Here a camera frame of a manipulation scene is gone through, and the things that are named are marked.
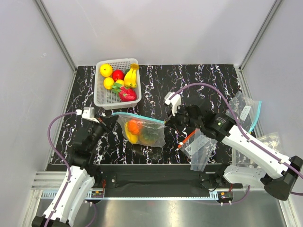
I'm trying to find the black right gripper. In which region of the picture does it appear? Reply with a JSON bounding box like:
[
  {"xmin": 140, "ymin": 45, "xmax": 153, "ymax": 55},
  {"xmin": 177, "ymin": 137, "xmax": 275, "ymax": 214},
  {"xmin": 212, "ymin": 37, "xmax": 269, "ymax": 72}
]
[{"xmin": 166, "ymin": 103, "xmax": 203, "ymax": 133}]

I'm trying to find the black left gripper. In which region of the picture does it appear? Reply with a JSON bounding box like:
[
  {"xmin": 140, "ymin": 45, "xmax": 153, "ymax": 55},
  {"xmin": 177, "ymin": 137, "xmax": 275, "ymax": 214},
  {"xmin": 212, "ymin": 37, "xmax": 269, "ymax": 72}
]
[{"xmin": 87, "ymin": 114, "xmax": 118, "ymax": 151}]

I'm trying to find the orange toy tangerine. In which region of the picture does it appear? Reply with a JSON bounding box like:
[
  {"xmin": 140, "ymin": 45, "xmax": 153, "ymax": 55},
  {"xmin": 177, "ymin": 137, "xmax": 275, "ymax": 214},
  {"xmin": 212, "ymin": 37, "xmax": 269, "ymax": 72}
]
[{"xmin": 127, "ymin": 119, "xmax": 143, "ymax": 135}]

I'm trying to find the yellow toy mango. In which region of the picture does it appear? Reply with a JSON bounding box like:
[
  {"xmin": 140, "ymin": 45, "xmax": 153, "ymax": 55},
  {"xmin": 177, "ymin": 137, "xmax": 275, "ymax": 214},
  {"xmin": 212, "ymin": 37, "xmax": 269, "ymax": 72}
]
[{"xmin": 125, "ymin": 122, "xmax": 138, "ymax": 144}]

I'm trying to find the teal zipper clear bag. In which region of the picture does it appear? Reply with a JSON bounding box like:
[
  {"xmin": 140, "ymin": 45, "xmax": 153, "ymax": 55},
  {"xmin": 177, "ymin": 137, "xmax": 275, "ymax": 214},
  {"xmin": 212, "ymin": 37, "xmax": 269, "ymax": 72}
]
[{"xmin": 112, "ymin": 112, "xmax": 166, "ymax": 147}]

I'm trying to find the toy pineapple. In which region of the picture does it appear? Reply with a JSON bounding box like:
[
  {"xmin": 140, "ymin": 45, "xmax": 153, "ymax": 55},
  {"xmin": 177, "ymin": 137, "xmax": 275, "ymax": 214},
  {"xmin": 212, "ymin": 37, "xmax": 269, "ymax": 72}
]
[{"xmin": 139, "ymin": 127, "xmax": 161, "ymax": 144}]

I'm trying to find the white plastic fruit basket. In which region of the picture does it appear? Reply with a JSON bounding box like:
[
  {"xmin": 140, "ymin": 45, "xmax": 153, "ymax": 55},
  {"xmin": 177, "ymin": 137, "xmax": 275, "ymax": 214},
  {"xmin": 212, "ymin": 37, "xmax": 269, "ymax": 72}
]
[{"xmin": 94, "ymin": 58, "xmax": 142, "ymax": 110}]

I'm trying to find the red toy apple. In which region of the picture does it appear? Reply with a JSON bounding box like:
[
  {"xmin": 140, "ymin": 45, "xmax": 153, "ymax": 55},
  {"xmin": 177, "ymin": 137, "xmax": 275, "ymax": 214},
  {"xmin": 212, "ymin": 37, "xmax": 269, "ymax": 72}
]
[{"xmin": 112, "ymin": 70, "xmax": 125, "ymax": 81}]

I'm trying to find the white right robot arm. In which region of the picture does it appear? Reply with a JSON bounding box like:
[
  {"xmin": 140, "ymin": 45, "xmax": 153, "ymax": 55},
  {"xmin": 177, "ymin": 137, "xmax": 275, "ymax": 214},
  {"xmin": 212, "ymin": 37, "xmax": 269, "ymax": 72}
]
[{"xmin": 165, "ymin": 104, "xmax": 303, "ymax": 201}]

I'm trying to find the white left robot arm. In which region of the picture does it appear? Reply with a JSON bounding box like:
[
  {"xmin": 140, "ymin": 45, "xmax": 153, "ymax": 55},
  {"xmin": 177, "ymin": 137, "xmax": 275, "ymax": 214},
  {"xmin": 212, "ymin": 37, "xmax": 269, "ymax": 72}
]
[{"xmin": 31, "ymin": 116, "xmax": 118, "ymax": 227}]

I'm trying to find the red zipper clear bag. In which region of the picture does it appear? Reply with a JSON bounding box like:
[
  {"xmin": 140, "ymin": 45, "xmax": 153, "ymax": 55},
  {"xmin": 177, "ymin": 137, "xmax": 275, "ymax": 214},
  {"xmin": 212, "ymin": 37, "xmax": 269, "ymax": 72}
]
[{"xmin": 178, "ymin": 129, "xmax": 217, "ymax": 172}]

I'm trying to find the toy dragon fruit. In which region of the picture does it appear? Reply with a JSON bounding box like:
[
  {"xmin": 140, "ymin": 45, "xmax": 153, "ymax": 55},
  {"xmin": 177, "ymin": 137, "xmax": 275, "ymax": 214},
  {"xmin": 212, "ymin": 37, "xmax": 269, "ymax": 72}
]
[{"xmin": 112, "ymin": 84, "xmax": 137, "ymax": 102}]

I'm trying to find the black marble pattern mat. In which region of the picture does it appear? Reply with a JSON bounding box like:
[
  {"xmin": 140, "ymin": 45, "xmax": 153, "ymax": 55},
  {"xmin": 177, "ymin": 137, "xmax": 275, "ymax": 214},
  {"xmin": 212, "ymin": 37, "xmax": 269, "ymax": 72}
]
[{"xmin": 49, "ymin": 64, "xmax": 241, "ymax": 166}]

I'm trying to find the yellow toy lemon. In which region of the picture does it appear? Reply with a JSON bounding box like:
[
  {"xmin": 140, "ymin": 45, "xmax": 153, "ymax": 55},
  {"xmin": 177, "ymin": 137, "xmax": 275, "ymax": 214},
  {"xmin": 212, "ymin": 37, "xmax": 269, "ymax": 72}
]
[
  {"xmin": 103, "ymin": 77, "xmax": 115, "ymax": 90},
  {"xmin": 116, "ymin": 79, "xmax": 124, "ymax": 86}
]

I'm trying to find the yellow toy banana bunch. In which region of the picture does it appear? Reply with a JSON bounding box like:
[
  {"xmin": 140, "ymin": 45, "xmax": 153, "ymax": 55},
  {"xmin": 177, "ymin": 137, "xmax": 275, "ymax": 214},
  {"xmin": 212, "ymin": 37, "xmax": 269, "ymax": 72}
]
[{"xmin": 124, "ymin": 64, "xmax": 140, "ymax": 88}]

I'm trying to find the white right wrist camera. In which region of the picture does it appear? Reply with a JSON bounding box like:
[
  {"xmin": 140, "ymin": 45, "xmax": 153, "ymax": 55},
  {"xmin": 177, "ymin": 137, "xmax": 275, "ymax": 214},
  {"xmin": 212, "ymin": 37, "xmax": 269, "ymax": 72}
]
[{"xmin": 164, "ymin": 92, "xmax": 182, "ymax": 116}]

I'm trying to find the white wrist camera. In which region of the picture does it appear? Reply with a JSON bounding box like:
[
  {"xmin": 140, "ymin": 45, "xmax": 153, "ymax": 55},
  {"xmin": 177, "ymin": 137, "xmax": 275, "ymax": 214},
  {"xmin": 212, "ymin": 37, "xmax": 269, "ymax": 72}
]
[
  {"xmin": 164, "ymin": 92, "xmax": 182, "ymax": 116},
  {"xmin": 76, "ymin": 107, "xmax": 100, "ymax": 123}
]

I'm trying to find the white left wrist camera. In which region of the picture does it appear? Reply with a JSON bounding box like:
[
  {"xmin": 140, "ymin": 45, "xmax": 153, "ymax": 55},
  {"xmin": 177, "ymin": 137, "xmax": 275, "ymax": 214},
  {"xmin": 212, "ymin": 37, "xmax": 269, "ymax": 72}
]
[{"xmin": 76, "ymin": 107, "xmax": 100, "ymax": 123}]

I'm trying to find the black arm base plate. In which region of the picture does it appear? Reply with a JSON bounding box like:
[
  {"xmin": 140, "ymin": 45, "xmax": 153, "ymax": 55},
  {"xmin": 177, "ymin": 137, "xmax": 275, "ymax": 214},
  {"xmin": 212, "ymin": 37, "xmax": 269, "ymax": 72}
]
[{"xmin": 75, "ymin": 164, "xmax": 243, "ymax": 197}]

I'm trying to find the white slotted cable duct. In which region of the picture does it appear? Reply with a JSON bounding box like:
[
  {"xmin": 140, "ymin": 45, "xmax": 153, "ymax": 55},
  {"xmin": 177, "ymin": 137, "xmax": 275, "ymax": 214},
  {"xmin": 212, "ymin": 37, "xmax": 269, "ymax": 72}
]
[{"xmin": 41, "ymin": 191, "xmax": 221, "ymax": 201}]

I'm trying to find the aluminium front rail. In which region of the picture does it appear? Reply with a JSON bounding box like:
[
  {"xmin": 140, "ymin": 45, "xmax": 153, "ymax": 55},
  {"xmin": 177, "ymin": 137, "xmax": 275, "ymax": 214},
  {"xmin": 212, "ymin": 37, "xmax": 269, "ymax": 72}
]
[{"xmin": 32, "ymin": 171, "xmax": 289, "ymax": 191}]

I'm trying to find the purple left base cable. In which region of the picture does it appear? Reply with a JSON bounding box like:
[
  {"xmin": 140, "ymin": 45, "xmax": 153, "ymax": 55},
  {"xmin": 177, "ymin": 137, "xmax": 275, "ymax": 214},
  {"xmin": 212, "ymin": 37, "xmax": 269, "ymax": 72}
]
[{"xmin": 85, "ymin": 202, "xmax": 98, "ymax": 227}]

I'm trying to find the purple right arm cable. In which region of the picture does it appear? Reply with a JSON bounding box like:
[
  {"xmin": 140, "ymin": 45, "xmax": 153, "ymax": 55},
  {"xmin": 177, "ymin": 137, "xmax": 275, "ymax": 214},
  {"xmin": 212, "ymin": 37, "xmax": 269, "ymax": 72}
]
[{"xmin": 169, "ymin": 82, "xmax": 303, "ymax": 196}]

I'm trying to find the left aluminium frame post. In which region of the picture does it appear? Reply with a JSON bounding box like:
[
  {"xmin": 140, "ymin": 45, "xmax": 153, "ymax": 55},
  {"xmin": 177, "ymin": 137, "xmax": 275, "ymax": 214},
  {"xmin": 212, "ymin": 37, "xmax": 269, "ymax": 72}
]
[{"xmin": 33, "ymin": 0, "xmax": 77, "ymax": 72}]

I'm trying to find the aluminium frame post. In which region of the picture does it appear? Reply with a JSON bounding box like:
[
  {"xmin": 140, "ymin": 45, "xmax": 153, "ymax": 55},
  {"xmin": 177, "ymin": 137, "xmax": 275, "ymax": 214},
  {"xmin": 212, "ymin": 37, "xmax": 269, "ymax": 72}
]
[
  {"xmin": 33, "ymin": 0, "xmax": 77, "ymax": 72},
  {"xmin": 239, "ymin": 0, "xmax": 284, "ymax": 71}
]

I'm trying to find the right aluminium frame post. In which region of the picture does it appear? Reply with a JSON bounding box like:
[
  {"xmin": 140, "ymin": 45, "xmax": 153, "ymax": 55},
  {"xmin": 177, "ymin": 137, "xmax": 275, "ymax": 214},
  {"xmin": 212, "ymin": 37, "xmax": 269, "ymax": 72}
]
[{"xmin": 239, "ymin": 0, "xmax": 284, "ymax": 71}]

